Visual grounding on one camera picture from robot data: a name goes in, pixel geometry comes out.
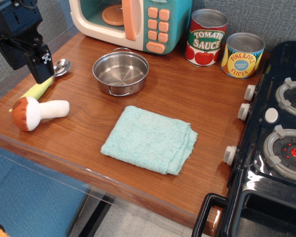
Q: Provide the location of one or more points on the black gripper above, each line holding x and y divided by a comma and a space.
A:
19, 21

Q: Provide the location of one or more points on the stainless steel pot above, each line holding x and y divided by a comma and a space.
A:
121, 72

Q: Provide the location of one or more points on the light blue folded cloth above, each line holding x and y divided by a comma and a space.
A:
151, 141

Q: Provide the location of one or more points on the plush toy mushroom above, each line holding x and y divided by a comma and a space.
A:
27, 112

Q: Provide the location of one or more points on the orange microwave turntable plate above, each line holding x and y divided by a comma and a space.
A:
113, 15

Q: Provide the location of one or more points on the toy microwave teal cream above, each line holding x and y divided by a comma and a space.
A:
153, 26

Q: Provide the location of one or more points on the tomato sauce can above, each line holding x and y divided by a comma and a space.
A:
206, 33

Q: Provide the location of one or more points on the pineapple slices can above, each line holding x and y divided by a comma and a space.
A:
242, 55

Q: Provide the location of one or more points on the black toy stove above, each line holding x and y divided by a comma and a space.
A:
261, 200

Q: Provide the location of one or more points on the spoon with green handle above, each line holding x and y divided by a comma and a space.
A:
37, 90

